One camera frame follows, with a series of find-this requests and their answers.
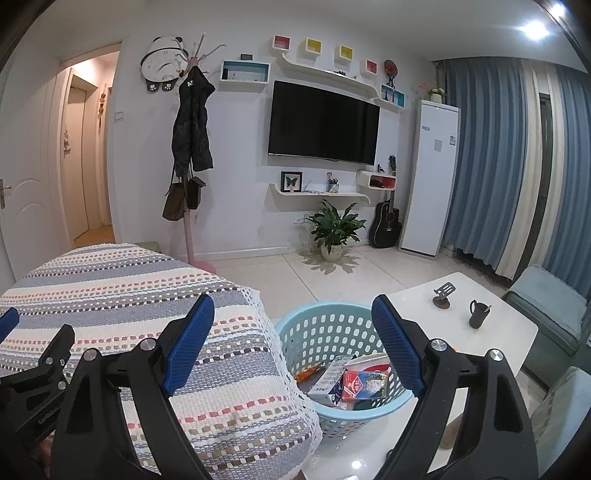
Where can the pink coat rack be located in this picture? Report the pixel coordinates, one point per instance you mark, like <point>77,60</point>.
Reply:
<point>188,230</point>

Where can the red and blue box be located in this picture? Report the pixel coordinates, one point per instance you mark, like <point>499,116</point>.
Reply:
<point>364,384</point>

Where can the white standing air conditioner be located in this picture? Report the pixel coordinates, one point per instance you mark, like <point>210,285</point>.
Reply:
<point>429,180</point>

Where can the dark phone stand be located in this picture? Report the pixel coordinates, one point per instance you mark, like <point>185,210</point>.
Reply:
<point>443,297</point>

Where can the green potted plant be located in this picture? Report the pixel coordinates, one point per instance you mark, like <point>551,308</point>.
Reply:
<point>332,226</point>

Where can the curved white wall shelf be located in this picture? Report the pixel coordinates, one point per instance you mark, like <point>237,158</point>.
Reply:
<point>332,76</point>

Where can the white carton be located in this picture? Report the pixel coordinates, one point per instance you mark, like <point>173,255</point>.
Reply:
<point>330,381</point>

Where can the black mug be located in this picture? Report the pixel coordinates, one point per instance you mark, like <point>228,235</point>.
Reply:
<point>478,316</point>

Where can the blue and cream curtain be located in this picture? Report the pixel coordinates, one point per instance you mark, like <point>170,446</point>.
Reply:
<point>489,161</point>

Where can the ceiling light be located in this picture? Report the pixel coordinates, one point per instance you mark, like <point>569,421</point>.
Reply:
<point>535,30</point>

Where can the brown handbag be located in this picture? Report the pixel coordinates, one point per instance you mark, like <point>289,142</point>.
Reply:
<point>174,201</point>

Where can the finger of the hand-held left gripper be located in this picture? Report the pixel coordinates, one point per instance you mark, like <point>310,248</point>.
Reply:
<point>8,321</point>
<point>60,344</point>

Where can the long white wavy shelf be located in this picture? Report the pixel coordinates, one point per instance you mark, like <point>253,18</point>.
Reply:
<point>318,194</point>

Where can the red and white paper bowl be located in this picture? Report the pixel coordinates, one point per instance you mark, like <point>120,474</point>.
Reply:
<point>369,361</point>

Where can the small black bag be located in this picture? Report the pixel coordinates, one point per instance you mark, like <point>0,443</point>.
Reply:
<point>195,194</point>

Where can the small flower pot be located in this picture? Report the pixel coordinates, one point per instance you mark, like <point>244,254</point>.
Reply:
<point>436,93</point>

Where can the rounded white wall cubby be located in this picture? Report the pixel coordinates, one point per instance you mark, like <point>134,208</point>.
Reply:
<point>376,181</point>

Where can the black flat screen television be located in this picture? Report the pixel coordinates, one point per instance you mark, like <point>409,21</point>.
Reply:
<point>323,122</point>

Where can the hanging wall ornament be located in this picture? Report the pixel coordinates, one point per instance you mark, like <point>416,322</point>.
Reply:
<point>102,104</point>

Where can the white door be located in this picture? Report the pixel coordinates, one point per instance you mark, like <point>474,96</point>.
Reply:
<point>27,184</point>

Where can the light blue sofa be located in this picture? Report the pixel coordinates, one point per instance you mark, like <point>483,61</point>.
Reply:
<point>568,406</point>

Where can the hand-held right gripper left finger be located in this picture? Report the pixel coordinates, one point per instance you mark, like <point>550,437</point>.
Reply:
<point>189,341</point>

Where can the light blue plastic basket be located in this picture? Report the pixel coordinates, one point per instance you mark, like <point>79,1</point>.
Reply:
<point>323,323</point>

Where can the striped woven blanket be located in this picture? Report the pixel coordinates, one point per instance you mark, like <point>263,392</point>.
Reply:
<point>115,286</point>

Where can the orange plastic bag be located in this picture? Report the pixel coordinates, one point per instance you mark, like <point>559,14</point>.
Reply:
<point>310,370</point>

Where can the pink wall cube shelf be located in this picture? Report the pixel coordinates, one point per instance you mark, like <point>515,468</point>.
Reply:
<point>281,42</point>
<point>371,66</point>

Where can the white wall socket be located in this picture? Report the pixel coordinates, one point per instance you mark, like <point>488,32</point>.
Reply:
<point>302,217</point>

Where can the small blue-edged wall shelf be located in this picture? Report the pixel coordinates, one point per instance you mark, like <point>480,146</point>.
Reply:
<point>392,97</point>

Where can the black jacket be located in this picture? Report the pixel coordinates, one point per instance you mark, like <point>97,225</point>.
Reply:
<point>191,124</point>

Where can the panda wall clock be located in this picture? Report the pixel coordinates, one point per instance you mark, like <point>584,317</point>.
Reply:
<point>161,60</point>

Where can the black acoustic guitar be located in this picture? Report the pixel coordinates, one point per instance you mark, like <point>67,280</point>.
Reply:
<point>385,226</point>

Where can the teal grey sofa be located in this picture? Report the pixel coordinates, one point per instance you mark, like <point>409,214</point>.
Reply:
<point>545,300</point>

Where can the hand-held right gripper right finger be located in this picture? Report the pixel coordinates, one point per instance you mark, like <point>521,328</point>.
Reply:
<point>397,346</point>

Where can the yellow wall cube shelf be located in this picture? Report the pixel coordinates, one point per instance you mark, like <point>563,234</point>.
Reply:
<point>313,46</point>
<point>346,53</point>

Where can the pen pot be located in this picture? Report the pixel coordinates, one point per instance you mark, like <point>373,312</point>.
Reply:
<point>333,183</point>

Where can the white coffee table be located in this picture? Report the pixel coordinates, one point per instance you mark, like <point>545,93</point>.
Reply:
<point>498,332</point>

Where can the red fan ornament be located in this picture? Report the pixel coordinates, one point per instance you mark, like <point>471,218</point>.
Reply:
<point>391,68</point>

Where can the blue-edged box wall shelf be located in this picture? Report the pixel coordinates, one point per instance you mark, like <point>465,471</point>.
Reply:
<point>244,72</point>

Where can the butterfly picture frame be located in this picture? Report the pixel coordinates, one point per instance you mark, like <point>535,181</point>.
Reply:
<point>291,181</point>

